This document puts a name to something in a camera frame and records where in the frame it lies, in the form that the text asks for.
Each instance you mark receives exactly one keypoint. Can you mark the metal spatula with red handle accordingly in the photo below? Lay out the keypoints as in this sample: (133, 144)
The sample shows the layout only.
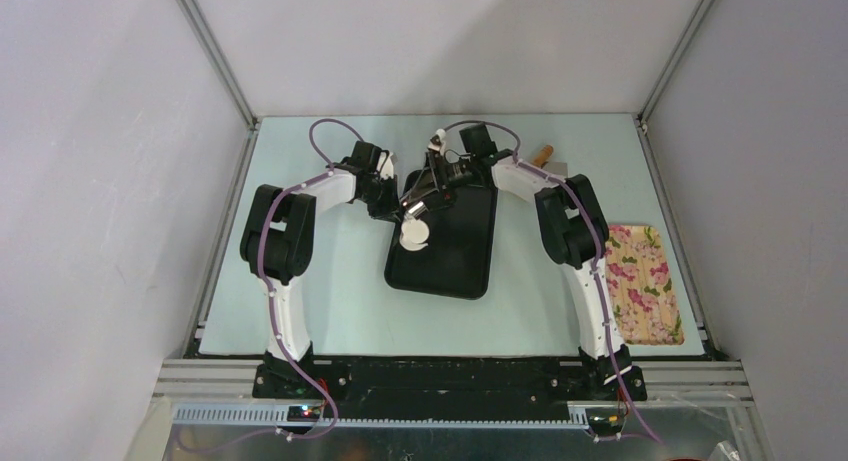
(559, 169)

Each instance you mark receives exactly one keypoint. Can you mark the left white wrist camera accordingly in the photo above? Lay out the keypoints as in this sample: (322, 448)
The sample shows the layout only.
(385, 168)

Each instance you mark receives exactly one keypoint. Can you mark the black baking tray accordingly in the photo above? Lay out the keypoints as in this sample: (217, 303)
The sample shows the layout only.
(456, 261)

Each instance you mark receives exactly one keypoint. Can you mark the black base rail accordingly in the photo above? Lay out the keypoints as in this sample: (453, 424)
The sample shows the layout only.
(442, 389)

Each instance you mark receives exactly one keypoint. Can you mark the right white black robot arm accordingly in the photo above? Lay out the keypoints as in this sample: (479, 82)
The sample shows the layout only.
(572, 227)

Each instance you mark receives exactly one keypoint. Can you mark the floral cloth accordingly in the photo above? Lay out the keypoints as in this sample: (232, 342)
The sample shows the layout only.
(644, 301)

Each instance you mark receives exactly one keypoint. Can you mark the wooden dough roller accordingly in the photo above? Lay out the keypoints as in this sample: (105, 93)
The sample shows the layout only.
(542, 156)

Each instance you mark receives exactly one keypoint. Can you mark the white dough ball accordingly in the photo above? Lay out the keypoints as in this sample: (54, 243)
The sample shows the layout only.
(414, 235)

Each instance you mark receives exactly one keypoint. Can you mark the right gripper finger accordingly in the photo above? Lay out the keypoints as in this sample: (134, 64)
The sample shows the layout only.
(438, 200)
(430, 178)

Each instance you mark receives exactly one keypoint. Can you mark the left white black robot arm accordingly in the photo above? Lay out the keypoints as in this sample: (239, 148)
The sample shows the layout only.
(279, 235)

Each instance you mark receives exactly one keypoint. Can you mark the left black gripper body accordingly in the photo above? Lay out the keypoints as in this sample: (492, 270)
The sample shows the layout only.
(378, 198)

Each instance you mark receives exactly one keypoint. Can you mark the small round metal cup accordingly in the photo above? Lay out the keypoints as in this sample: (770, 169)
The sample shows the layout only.
(416, 210)

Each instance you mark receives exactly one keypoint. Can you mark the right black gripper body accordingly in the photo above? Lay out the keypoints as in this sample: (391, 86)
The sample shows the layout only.
(464, 177)

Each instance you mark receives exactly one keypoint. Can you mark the aluminium frame with cable duct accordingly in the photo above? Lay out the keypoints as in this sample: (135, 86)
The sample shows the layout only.
(220, 390)

